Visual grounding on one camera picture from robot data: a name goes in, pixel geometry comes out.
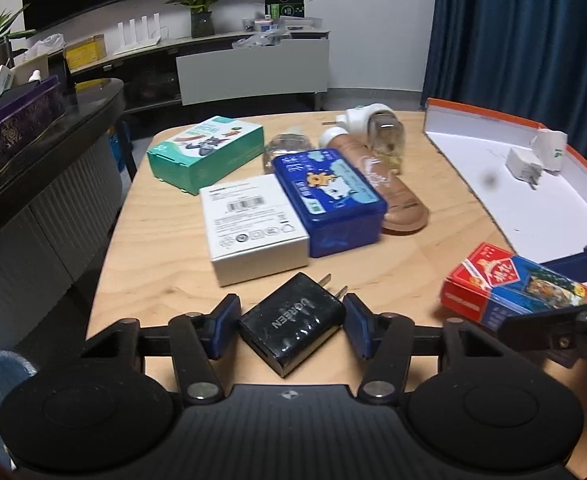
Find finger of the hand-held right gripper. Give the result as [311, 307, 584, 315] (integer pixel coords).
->
[497, 304, 587, 367]
[542, 227, 587, 281]

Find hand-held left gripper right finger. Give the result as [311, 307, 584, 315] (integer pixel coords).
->
[342, 293, 499, 407]

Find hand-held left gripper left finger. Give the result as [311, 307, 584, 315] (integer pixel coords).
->
[86, 293, 242, 407]

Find red and blue card box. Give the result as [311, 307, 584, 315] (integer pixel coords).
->
[441, 242, 587, 333]

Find black charger plug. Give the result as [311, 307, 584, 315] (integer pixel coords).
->
[237, 272, 349, 378]

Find orange and white box lid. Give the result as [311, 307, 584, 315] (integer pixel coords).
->
[422, 97, 587, 281]

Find white barcode box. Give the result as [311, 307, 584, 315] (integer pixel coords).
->
[199, 175, 310, 288]

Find blue cartoon tin box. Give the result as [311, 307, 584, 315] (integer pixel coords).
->
[272, 150, 388, 259]

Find white charger plug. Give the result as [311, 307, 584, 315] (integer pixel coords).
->
[505, 147, 544, 189]

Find white green leaf plug device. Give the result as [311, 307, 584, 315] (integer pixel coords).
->
[531, 129, 568, 173]

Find rose gold cream tube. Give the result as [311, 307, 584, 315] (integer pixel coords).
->
[320, 126, 430, 234]

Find green cartoon box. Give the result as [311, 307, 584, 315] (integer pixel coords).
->
[146, 115, 265, 196]

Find small clear glass bottle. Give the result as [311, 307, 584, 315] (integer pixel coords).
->
[262, 132, 307, 173]

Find white plug-in repellent bottle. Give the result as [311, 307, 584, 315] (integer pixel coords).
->
[323, 102, 405, 175]

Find dark curved side cabinet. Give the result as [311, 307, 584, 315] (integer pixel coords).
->
[0, 77, 139, 361]

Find dark blue curtain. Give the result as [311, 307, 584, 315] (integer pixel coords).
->
[421, 0, 587, 181]

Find long low media cabinet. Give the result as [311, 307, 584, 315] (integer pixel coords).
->
[48, 29, 331, 115]

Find clear plastic bags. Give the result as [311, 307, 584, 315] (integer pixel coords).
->
[232, 29, 297, 51]

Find purple patterned box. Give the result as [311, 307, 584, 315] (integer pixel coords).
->
[0, 76, 67, 162]

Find white router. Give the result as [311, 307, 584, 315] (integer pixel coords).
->
[112, 15, 169, 57]

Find yellow box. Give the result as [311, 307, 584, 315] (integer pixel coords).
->
[66, 34, 106, 71]

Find black and green box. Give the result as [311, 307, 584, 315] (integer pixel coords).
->
[264, 0, 305, 21]

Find white plastic bag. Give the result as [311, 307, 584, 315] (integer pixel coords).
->
[22, 33, 65, 64]

